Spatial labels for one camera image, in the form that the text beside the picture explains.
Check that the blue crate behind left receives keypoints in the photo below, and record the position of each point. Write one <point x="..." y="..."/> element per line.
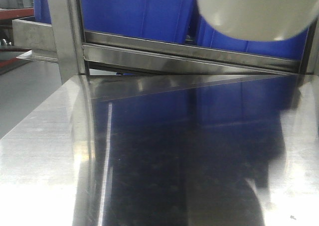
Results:
<point x="163" y="20"/>

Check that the blue crate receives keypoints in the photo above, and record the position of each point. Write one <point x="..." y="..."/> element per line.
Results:
<point x="292" y="48"/>
<point x="163" y="20"/>

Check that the blue crate behind right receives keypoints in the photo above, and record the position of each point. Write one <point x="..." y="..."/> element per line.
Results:
<point x="292" y="48"/>

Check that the red rack beam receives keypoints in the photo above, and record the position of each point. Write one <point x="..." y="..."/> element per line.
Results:
<point x="14" y="13"/>

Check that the steel shelf frame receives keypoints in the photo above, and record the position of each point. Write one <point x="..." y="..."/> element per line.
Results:
<point x="57" y="32"/>

